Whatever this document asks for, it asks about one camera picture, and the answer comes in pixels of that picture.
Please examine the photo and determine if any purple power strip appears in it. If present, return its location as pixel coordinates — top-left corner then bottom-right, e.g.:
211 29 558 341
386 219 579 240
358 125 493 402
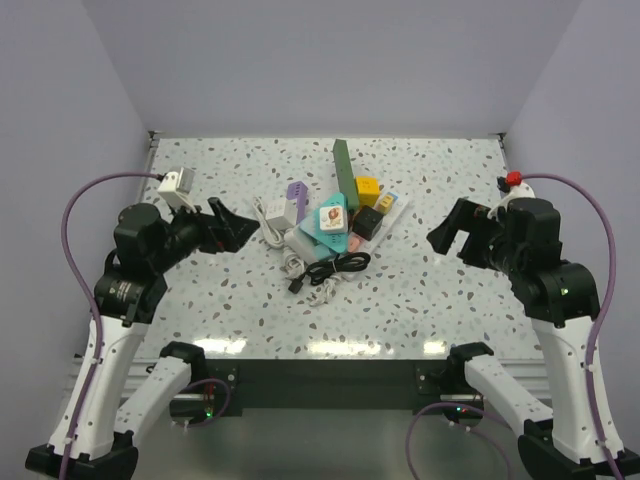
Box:
286 181 308 224

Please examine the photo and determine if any teal triangular power strip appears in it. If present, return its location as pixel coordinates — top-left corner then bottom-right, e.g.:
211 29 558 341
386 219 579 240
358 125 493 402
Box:
300 193 348 254

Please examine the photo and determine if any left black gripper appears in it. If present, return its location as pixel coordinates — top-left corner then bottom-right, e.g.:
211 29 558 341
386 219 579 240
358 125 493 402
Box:
151 195 259 271

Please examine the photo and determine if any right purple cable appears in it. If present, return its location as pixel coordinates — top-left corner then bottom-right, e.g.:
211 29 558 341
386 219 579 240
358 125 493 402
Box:
519 172 624 480

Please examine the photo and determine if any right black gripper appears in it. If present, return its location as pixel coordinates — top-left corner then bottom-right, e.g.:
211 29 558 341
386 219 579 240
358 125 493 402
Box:
426 196 523 273

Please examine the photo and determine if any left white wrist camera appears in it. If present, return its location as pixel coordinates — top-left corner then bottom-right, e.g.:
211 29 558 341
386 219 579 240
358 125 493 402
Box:
157 167 196 212

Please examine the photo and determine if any yellow cube socket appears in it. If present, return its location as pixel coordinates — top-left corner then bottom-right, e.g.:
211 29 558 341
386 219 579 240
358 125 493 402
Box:
355 176 380 208

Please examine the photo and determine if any small yellow blue adapter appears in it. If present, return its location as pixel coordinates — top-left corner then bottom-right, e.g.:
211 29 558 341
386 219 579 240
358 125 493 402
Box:
376 193 397 215

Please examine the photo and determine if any white coiled cable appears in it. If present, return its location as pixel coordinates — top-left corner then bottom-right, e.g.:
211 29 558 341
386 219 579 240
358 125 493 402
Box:
251 195 287 250

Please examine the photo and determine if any green power strip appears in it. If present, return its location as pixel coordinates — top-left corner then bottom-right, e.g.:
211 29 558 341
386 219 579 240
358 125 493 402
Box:
332 139 360 214

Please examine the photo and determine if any purple cable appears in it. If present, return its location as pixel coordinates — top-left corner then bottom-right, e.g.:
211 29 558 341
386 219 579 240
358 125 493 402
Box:
519 172 624 480
59 171 164 480

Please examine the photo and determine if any long white power strip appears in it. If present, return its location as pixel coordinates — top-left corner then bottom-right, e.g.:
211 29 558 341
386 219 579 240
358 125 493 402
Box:
342 191 411 259

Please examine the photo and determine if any white base cord bundle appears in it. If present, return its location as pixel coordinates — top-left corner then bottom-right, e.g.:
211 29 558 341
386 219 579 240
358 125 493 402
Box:
279 247 307 279

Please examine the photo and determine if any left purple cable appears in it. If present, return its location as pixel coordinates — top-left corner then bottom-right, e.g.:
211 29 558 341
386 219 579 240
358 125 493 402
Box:
59 171 164 480

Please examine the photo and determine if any black cube socket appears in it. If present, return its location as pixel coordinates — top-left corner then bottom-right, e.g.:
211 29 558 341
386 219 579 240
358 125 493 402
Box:
352 205 384 241

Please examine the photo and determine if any white cartoon cube socket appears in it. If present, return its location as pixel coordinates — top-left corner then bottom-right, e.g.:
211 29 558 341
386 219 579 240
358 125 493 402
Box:
315 204 348 234

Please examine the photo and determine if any black mounting base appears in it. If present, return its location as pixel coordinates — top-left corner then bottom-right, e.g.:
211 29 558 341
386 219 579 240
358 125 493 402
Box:
148 357 505 419

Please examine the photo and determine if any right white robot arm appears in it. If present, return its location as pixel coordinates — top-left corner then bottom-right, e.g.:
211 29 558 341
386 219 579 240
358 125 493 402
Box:
427 198 639 479

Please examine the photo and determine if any white strip cord bundle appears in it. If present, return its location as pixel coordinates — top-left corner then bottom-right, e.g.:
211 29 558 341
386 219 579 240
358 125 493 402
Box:
307 277 346 308

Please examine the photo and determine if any small pink adapter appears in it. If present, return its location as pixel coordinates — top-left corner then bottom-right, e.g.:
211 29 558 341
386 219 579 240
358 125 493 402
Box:
348 234 362 252

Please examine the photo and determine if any white power strip base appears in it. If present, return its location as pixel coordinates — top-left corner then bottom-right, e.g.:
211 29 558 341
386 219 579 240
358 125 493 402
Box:
284 226 335 264

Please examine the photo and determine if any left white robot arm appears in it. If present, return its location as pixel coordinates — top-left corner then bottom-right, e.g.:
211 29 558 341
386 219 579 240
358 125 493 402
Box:
25 197 260 479

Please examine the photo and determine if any black cable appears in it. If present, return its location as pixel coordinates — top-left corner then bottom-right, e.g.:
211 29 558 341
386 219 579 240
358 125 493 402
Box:
287 251 373 296

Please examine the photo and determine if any white cube adapter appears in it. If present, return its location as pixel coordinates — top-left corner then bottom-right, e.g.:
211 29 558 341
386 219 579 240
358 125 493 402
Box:
265 198 297 231

